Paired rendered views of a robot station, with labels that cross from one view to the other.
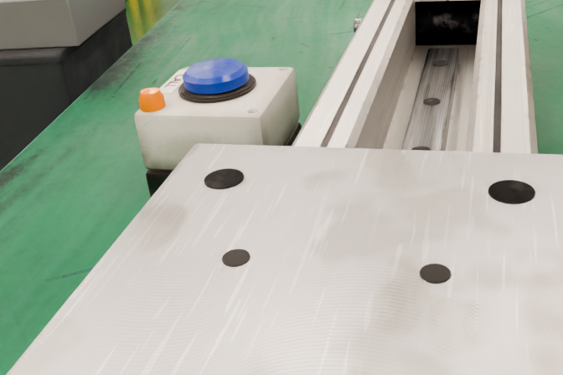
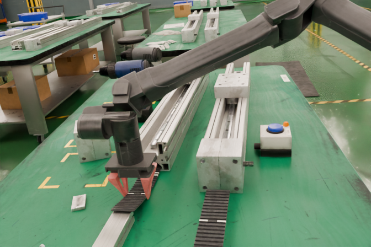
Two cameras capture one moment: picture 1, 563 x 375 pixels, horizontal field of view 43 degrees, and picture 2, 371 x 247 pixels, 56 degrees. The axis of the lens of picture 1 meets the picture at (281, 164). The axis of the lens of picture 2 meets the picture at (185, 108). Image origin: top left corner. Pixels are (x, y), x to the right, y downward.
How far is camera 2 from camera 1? 129 cm
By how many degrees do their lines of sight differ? 132
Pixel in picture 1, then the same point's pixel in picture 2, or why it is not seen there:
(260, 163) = (240, 85)
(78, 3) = not seen: outside the picture
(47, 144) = (339, 156)
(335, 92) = (242, 113)
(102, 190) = (303, 145)
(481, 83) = (218, 115)
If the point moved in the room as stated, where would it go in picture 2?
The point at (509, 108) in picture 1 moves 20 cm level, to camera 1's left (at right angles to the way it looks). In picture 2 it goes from (215, 111) to (279, 102)
